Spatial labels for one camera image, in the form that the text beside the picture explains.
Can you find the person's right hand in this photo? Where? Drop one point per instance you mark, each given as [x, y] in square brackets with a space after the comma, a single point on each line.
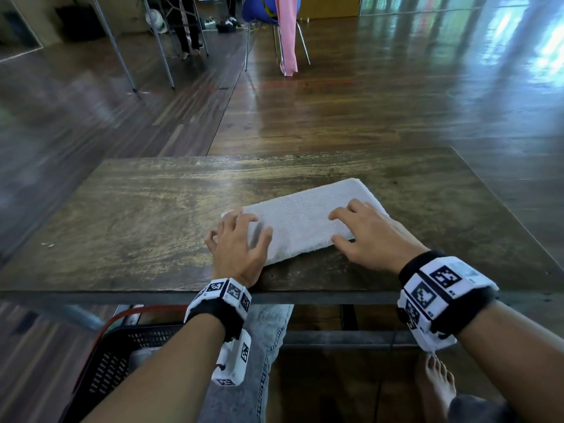
[379, 242]

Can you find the white power strip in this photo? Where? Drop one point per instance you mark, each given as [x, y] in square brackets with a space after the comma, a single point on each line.
[210, 23]

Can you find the person's right forearm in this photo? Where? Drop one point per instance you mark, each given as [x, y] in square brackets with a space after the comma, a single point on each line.
[515, 365]

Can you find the person's bare foot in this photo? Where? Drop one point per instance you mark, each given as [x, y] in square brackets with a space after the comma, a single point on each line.
[438, 383]

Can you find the black left wrist marker band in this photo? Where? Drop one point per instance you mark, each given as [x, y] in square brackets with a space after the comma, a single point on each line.
[220, 303]

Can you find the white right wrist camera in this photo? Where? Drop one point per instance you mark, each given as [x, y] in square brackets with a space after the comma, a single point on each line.
[434, 341]

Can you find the black tape strip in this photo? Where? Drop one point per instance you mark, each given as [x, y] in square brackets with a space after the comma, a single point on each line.
[25, 322]

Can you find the light grey smooth towel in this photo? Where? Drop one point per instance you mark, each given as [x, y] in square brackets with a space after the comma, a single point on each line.
[304, 215]

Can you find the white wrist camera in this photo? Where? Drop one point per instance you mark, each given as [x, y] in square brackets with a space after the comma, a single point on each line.
[231, 361]
[434, 341]

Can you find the yellow wooden door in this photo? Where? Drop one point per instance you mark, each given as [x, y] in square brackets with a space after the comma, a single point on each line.
[330, 6]

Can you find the grey terry towel checkered stripe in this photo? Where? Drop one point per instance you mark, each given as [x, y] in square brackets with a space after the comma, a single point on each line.
[143, 356]

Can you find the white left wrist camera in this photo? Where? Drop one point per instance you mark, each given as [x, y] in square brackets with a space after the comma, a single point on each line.
[231, 361]

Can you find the pink cloth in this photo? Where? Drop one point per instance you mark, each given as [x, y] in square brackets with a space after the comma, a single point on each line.
[287, 35]

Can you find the grey folding table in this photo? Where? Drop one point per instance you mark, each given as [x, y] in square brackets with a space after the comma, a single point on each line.
[114, 44]

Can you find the white floor fan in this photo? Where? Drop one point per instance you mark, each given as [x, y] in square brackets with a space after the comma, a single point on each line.
[156, 21]

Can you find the blue chair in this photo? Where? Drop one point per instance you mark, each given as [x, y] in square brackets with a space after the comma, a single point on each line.
[260, 8]

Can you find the black shoes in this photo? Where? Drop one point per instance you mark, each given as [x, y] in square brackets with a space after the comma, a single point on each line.
[228, 25]

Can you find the black plastic mesh basket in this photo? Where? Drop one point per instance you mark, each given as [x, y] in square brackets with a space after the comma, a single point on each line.
[110, 361]

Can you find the person's left hand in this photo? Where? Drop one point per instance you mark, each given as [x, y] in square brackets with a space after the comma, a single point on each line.
[238, 255]

